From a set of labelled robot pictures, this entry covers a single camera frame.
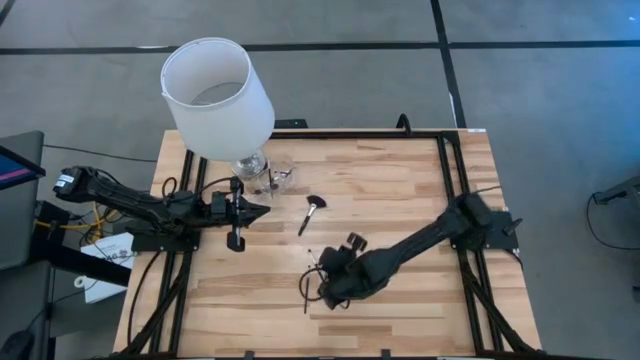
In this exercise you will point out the fan makeup brush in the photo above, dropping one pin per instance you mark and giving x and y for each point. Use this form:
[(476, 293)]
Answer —
[(316, 202)]

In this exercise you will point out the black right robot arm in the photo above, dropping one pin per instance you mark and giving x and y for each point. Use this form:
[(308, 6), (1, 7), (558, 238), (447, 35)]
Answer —
[(425, 237)]

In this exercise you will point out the black table clamp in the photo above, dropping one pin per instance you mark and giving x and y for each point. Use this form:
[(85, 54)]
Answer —
[(249, 355), (386, 354)]

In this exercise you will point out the white label sticker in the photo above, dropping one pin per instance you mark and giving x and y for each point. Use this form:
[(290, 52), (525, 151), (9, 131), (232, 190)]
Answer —
[(476, 130)]

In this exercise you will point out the grey cabinet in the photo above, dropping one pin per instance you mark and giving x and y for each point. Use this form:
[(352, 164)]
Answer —
[(20, 225)]

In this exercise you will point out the black floor stand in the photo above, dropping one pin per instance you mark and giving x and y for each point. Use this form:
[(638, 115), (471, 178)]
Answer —
[(620, 192)]

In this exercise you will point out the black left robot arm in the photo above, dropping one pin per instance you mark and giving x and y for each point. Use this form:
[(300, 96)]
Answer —
[(125, 197)]

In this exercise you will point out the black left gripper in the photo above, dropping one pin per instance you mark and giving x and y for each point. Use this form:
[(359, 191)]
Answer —
[(236, 244)]

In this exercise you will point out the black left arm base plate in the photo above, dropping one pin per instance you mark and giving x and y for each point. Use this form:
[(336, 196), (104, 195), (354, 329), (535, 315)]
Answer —
[(165, 245)]

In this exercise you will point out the white printed paper sheet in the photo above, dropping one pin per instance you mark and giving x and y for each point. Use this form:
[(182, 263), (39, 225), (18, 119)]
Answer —
[(105, 292)]

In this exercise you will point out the clear acrylic brush organizer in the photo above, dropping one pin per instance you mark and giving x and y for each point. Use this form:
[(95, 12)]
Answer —
[(282, 187)]

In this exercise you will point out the small black box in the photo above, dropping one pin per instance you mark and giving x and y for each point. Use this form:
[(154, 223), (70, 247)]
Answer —
[(290, 124)]

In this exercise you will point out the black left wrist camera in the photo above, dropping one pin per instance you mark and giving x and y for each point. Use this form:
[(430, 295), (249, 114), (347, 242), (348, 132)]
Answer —
[(219, 204)]

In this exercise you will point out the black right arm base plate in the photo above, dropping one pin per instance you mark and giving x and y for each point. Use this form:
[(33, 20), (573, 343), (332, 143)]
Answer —
[(492, 240)]

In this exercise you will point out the computer monitor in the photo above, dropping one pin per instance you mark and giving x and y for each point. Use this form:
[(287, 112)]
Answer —
[(15, 170)]

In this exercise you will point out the black hook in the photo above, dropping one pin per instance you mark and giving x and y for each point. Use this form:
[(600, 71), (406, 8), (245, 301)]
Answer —
[(403, 116)]

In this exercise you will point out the white shade chrome table lamp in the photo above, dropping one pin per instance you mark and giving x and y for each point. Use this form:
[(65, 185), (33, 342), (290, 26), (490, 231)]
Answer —
[(220, 125)]

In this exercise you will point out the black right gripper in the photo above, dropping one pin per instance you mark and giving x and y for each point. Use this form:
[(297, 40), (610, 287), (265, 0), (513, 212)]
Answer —
[(356, 241)]

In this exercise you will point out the black stand beam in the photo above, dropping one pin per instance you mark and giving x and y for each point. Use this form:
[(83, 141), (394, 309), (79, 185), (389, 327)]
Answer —
[(90, 265)]

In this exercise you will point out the black computer mouse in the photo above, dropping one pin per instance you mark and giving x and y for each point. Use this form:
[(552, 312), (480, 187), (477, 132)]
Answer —
[(17, 345)]

